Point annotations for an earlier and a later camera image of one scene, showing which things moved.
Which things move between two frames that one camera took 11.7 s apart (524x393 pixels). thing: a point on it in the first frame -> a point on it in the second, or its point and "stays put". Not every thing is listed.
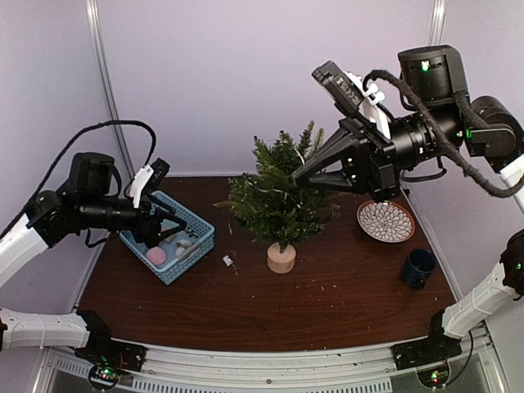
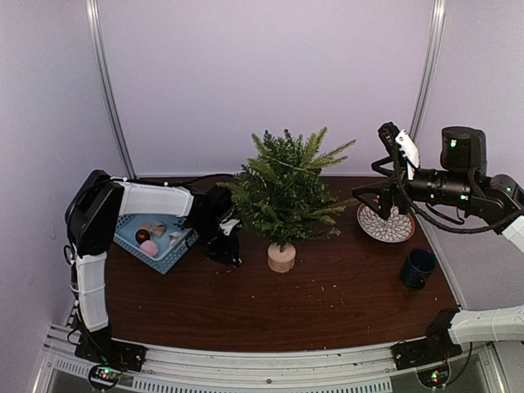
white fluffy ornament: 180,250 -> 173,237
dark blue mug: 418,268 stays put
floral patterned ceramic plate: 385,221 stays put
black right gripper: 369,162 -> 385,189
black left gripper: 149,233 -> 224,255
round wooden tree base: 278,262 stays put
